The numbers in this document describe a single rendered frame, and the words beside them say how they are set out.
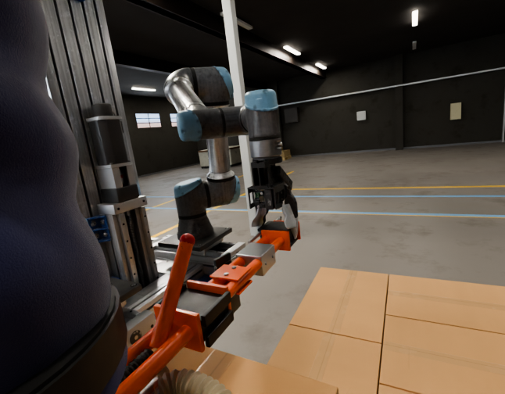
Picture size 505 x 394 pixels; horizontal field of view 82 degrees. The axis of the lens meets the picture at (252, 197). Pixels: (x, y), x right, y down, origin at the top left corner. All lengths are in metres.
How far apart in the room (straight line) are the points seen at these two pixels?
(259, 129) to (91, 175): 0.63
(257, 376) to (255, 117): 0.50
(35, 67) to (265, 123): 0.48
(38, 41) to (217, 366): 0.52
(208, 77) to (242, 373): 0.89
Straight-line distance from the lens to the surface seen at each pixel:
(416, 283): 1.84
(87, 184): 1.09
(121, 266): 1.11
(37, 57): 0.27
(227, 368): 0.58
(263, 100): 0.67
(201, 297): 0.50
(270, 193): 0.66
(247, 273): 0.57
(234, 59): 4.08
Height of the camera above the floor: 1.42
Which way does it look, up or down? 12 degrees down
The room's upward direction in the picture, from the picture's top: 7 degrees counter-clockwise
